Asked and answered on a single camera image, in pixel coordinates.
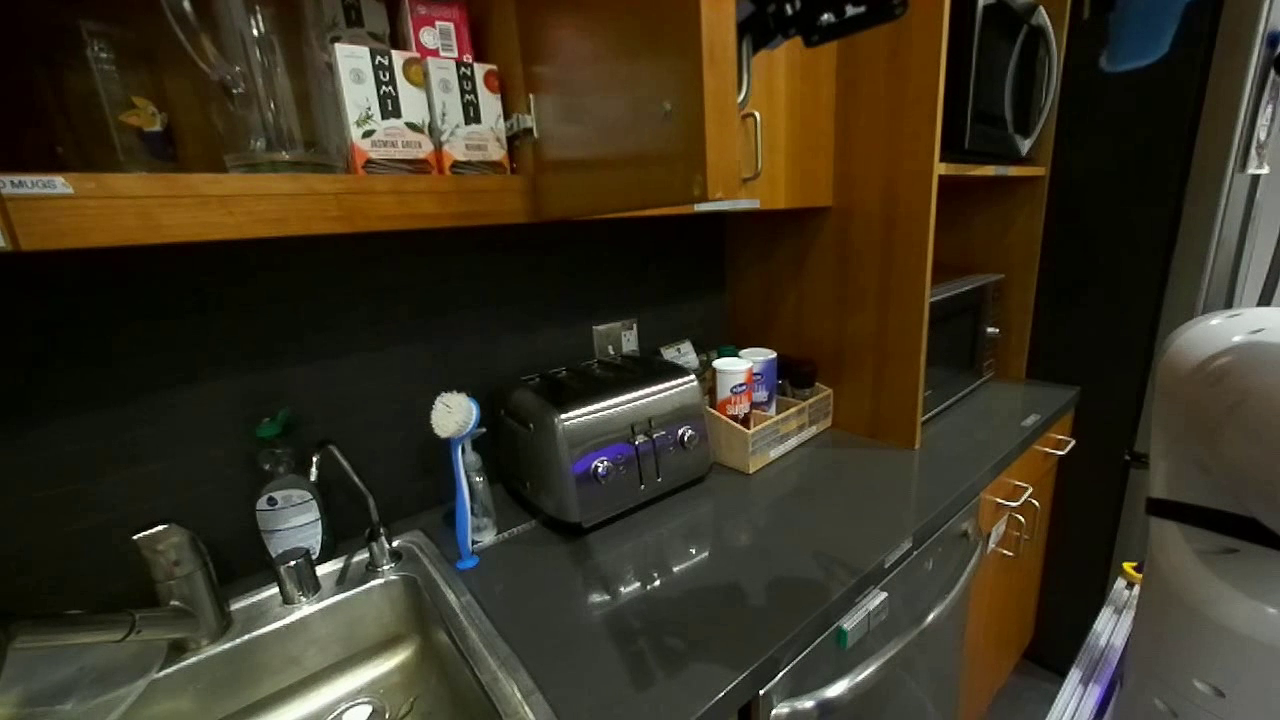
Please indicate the wooden caddy box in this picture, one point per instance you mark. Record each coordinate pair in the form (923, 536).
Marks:
(768, 447)

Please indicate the tall wooden shelf cabinet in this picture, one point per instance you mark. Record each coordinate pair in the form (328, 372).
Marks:
(880, 265)

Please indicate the white power plug adapter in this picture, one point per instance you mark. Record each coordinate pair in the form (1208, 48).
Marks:
(683, 358)

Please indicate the white tea box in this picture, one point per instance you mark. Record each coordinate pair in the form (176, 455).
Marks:
(471, 120)
(385, 112)

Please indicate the stainless steel dishwasher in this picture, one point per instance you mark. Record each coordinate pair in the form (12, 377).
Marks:
(923, 652)

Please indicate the wooden base cabinet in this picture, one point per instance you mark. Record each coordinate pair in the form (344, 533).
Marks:
(1014, 602)

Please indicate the blue white paper canister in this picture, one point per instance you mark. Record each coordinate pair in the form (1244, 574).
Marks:
(766, 381)

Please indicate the small clear plastic bottle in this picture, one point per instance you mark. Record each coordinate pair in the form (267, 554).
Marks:
(485, 507)

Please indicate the clear soap bottle green cap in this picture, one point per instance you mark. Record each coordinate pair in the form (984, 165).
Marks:
(288, 517)

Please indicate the thin gooseneck water tap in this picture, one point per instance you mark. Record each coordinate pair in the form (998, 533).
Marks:
(382, 551)

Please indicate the black microwave with white trim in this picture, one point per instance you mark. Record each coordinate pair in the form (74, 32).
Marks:
(993, 80)

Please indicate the pink box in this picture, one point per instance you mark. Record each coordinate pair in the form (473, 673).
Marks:
(440, 24)

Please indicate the clear glass pitcher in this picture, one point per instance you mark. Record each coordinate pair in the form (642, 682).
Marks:
(246, 95)

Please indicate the chrome sink faucet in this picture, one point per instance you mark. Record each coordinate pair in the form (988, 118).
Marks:
(176, 582)

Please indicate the stainless steel sink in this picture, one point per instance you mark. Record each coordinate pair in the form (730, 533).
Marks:
(332, 667)

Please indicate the blue dish brush white head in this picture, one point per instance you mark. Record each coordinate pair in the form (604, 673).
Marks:
(463, 503)

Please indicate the wooden wall cabinet door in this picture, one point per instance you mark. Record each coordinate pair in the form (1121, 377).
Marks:
(803, 133)

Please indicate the white purple angled bar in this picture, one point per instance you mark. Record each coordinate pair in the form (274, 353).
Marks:
(1093, 662)

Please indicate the clear glass jar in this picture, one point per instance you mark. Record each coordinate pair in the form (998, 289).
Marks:
(122, 103)

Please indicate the wooden wall cabinet carcass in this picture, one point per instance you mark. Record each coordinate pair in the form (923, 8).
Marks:
(267, 204)

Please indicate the red white paper canister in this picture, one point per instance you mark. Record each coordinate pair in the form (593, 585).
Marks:
(732, 391)

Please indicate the stainless steel toaster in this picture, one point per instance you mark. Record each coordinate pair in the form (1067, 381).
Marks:
(600, 455)

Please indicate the metal wall outlet plate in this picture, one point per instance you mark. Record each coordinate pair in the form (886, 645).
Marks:
(615, 343)

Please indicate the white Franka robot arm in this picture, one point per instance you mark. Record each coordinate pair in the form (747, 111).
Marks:
(1212, 427)

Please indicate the black cup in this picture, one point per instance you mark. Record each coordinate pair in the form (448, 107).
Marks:
(803, 372)

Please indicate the small black microwave oven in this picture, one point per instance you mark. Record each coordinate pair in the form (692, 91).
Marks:
(961, 344)

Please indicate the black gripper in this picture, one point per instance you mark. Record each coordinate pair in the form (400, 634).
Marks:
(852, 16)

